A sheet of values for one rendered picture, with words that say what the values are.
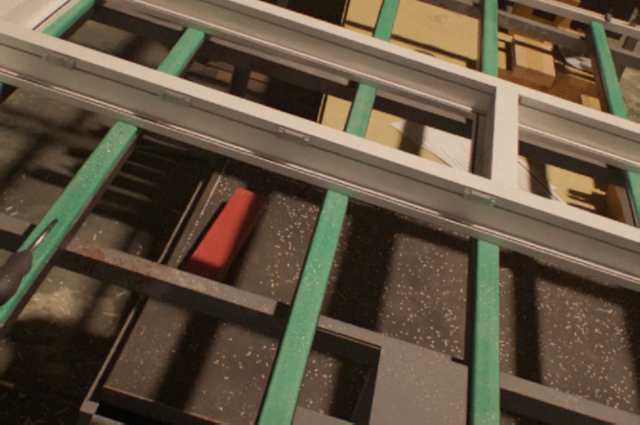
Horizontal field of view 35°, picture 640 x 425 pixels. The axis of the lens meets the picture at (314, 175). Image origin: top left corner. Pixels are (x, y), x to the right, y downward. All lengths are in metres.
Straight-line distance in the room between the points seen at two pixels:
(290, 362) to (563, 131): 0.92
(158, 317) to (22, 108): 1.78
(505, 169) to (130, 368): 0.65
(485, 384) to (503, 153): 0.51
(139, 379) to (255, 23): 0.74
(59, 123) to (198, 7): 1.40
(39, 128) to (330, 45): 1.51
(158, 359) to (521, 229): 0.58
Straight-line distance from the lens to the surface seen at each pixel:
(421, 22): 3.01
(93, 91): 1.62
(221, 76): 3.06
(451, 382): 1.30
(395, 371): 1.28
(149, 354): 1.60
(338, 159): 1.56
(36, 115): 3.33
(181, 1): 1.98
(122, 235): 2.85
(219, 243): 1.79
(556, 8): 2.76
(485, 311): 1.43
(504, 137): 1.75
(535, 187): 2.30
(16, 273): 1.21
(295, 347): 1.24
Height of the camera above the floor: 1.64
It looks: 29 degrees down
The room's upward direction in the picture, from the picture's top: 17 degrees clockwise
